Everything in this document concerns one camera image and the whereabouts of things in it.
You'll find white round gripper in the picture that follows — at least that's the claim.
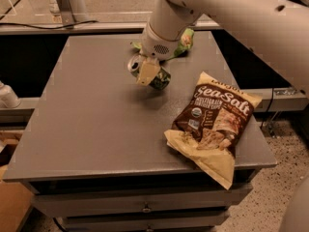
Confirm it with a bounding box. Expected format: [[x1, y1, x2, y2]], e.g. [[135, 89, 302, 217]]
[[136, 23, 180, 86]]

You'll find grey metal rail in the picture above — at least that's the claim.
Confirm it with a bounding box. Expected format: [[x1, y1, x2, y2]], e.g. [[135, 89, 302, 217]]
[[0, 16, 223, 37]]

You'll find black cable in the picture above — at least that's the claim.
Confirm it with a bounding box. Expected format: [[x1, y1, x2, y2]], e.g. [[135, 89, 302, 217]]
[[0, 19, 98, 30]]

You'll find green soda can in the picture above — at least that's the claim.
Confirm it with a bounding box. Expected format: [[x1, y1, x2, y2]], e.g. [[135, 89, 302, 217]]
[[127, 53, 171, 90]]

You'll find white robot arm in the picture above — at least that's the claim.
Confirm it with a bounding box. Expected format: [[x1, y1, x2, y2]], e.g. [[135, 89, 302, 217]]
[[141, 0, 309, 94]]

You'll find upper drawer knob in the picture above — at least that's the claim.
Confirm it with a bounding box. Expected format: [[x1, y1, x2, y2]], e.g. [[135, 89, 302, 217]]
[[142, 203, 152, 214]]

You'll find cardboard box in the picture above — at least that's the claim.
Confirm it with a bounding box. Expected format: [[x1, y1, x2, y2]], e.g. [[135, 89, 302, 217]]
[[0, 130, 32, 232]]

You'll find sea salt chip bag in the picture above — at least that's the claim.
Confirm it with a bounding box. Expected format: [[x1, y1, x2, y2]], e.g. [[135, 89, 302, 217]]
[[164, 72, 262, 189]]

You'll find grey drawer cabinet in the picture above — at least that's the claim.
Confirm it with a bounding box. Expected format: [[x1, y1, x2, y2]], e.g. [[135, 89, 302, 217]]
[[4, 31, 276, 232]]

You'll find white pipe fitting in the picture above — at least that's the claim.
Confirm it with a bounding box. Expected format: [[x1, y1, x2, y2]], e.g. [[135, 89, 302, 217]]
[[0, 81, 20, 108]]

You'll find left metal bracket post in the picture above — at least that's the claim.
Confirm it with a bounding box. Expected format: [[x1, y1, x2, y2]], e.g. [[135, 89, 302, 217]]
[[56, 0, 74, 27]]

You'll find green crumpled snack bag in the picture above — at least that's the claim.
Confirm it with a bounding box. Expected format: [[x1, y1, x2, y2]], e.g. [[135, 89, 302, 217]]
[[130, 28, 194, 60]]

